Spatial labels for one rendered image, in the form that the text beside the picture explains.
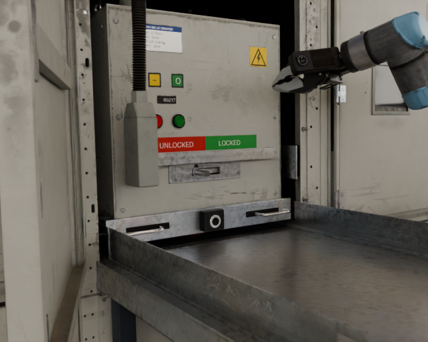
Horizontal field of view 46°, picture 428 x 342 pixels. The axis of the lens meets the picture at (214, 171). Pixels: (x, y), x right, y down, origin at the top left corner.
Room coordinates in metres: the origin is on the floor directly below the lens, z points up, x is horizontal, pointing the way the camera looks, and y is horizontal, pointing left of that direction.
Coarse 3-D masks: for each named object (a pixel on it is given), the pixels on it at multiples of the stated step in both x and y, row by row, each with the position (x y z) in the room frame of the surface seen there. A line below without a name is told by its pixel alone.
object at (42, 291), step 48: (0, 0) 0.42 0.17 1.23; (48, 0) 0.81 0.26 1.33; (0, 48) 0.42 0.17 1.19; (48, 48) 0.63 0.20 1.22; (0, 96) 0.42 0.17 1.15; (48, 96) 0.76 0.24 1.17; (0, 144) 0.41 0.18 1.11; (48, 144) 0.73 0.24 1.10; (0, 192) 0.41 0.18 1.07; (48, 192) 0.71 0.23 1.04; (48, 240) 0.68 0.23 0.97; (48, 288) 0.66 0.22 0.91; (48, 336) 0.47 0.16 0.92
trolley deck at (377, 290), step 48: (240, 240) 1.21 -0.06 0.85; (288, 240) 1.20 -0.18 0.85; (336, 240) 1.19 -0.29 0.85; (144, 288) 0.84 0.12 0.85; (288, 288) 0.84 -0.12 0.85; (336, 288) 0.83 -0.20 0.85; (384, 288) 0.83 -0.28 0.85; (192, 336) 0.71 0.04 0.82; (240, 336) 0.65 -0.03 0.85; (384, 336) 0.64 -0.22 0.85
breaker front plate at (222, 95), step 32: (128, 32) 1.14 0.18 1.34; (192, 32) 1.23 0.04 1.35; (224, 32) 1.28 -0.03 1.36; (256, 32) 1.34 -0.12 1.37; (128, 64) 1.14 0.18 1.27; (160, 64) 1.18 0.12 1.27; (192, 64) 1.23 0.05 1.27; (224, 64) 1.28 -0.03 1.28; (128, 96) 1.13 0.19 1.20; (192, 96) 1.23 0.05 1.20; (224, 96) 1.28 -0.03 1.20; (256, 96) 1.33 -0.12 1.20; (160, 128) 1.18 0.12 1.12; (192, 128) 1.23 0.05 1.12; (224, 128) 1.28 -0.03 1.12; (256, 128) 1.33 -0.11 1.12; (256, 160) 1.33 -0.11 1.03; (128, 192) 1.13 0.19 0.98; (160, 192) 1.17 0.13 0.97; (192, 192) 1.22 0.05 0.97; (224, 192) 1.28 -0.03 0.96; (256, 192) 1.33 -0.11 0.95
